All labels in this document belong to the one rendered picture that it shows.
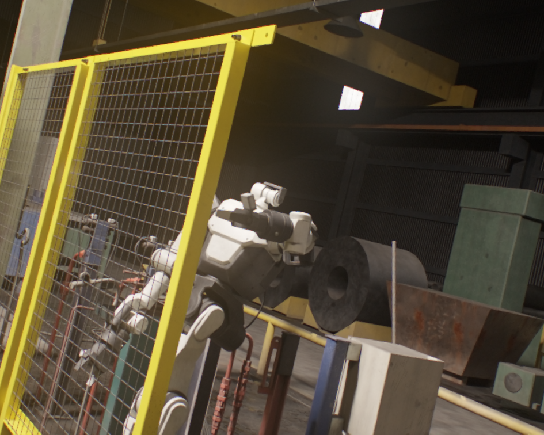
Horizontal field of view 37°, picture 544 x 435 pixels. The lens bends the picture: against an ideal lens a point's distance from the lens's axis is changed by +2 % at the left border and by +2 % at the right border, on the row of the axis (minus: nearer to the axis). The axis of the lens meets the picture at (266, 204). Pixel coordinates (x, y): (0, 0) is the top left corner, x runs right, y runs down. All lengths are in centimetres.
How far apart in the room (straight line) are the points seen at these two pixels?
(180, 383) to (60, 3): 253
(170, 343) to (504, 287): 1058
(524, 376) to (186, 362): 663
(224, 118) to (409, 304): 887
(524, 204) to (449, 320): 281
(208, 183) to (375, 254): 974
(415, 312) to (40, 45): 732
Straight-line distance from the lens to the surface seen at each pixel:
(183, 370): 290
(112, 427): 405
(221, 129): 219
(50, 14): 470
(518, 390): 923
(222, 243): 291
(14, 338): 343
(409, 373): 337
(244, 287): 293
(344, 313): 1187
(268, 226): 228
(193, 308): 286
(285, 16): 830
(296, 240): 233
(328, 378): 334
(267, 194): 300
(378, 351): 333
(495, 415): 552
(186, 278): 218
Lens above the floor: 133
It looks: 2 degrees up
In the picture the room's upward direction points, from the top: 13 degrees clockwise
